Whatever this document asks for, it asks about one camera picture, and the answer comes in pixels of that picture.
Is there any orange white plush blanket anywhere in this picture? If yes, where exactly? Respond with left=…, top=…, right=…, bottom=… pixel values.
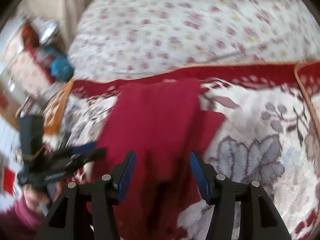
left=43, top=79, right=74, bottom=136

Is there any beige curtain fabric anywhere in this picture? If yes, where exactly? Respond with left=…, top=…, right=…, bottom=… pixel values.
left=17, top=0, right=92, bottom=52

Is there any maroon sleeve forearm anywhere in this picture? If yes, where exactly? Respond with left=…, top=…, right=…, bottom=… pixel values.
left=1, top=196, right=45, bottom=240

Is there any person's left hand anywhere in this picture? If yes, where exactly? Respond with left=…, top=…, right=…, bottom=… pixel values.
left=22, top=181, right=66, bottom=215

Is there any red white floral plush blanket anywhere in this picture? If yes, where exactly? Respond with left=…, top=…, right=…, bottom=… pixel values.
left=44, top=61, right=319, bottom=239

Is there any white rose print quilt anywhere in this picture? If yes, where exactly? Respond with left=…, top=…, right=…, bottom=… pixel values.
left=68, top=0, right=319, bottom=82

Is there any silver foil bag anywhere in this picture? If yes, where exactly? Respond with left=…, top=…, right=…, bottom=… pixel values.
left=39, top=20, right=59, bottom=46

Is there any dark red knit garment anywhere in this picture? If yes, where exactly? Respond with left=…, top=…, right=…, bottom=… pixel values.
left=91, top=79, right=225, bottom=239

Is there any blue plastic bag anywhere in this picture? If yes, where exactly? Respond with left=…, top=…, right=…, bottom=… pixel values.
left=46, top=47, right=74, bottom=82

